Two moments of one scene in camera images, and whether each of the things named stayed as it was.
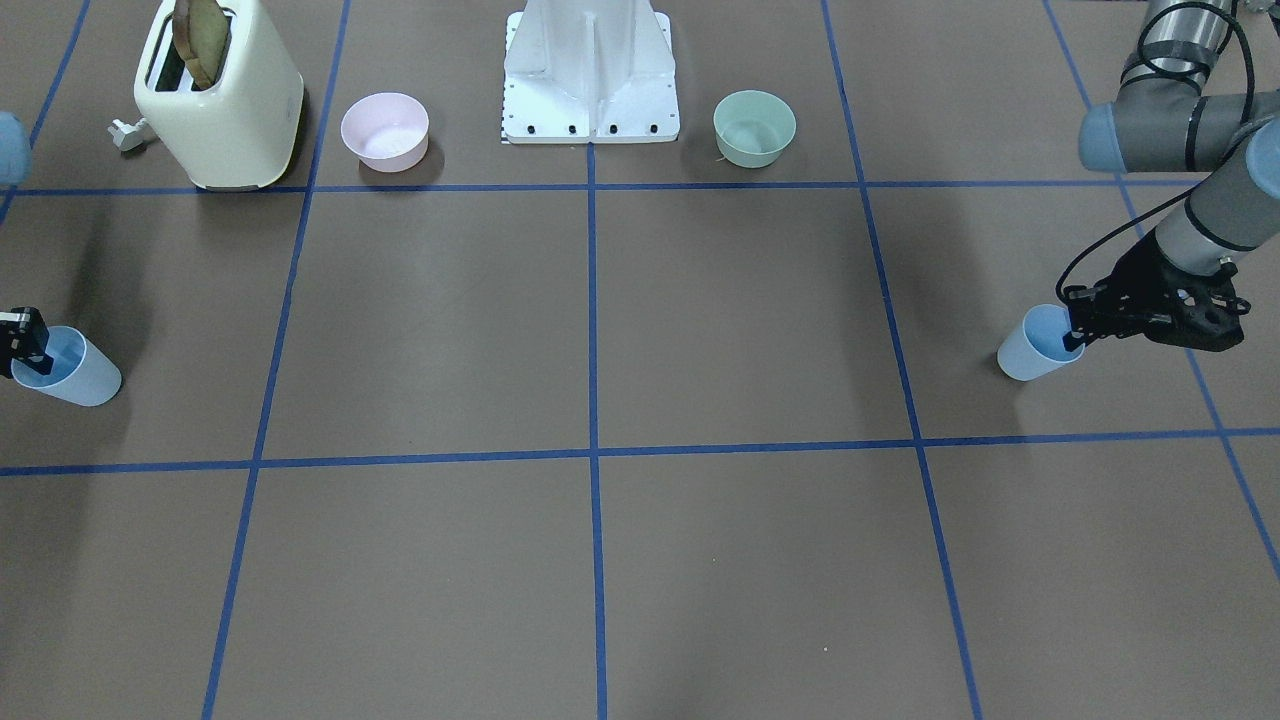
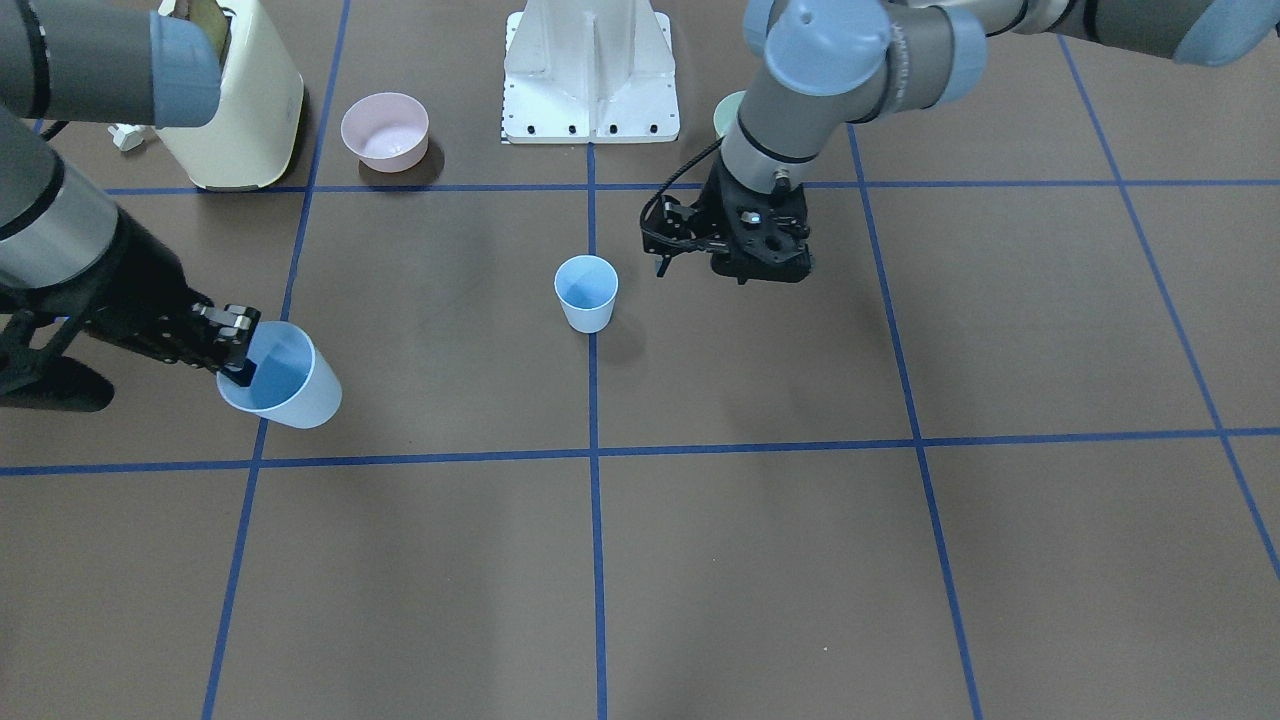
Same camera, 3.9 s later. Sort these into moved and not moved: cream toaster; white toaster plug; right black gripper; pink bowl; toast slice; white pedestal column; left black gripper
Moved: right black gripper; left black gripper
Not moved: pink bowl; white pedestal column; toast slice; cream toaster; white toaster plug
